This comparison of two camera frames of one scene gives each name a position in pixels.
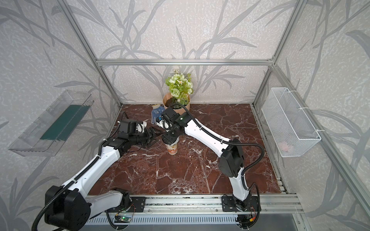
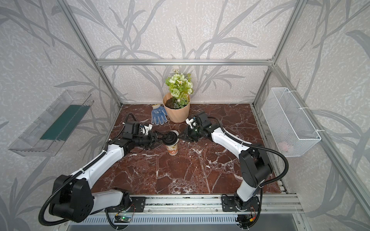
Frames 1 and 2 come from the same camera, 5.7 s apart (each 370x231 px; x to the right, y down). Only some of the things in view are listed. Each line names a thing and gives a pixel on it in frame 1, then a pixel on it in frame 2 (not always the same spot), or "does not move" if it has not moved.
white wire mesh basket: (292, 131) does not move
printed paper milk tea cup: (172, 148) does not move
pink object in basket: (284, 146) does not move
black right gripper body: (168, 136) → (194, 134)
